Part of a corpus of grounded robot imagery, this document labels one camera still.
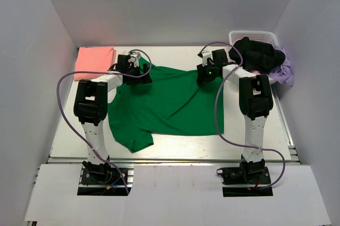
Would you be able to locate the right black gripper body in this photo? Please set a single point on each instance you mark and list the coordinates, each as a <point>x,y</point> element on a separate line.
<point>207,72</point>

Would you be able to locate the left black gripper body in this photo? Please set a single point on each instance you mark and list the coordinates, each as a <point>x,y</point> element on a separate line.
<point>135,76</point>

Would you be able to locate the green t shirt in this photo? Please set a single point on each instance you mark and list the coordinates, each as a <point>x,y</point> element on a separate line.
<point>173,104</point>

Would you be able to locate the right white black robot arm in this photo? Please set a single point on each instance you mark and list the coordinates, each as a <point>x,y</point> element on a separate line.
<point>255,99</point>

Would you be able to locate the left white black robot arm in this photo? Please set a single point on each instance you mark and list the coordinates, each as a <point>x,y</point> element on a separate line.
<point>91,102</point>

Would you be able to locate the pink garment in basket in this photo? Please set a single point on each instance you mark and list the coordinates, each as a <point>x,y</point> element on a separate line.
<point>255,72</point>

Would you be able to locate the folded pink t shirt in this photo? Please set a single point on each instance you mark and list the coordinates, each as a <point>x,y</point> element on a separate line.
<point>95,59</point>

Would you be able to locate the black garment in basket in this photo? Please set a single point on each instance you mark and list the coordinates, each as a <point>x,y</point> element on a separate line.
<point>259,56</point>

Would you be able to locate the white plastic laundry basket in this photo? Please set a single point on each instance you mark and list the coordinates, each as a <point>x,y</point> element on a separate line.
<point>261,36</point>

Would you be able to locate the lilac garment in basket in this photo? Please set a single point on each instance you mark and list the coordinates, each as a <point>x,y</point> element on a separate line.
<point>283,74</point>

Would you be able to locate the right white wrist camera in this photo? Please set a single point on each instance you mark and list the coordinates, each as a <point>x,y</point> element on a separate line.
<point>206,58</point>

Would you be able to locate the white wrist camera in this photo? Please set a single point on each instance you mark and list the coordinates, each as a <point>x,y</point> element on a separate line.
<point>206,58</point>
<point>134,59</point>

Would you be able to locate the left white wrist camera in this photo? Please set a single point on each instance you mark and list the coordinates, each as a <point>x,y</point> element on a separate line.
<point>134,59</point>

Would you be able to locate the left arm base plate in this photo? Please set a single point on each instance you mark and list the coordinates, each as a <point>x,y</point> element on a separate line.
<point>104,174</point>

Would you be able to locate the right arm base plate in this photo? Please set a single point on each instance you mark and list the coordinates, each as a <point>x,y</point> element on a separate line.
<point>238,176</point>

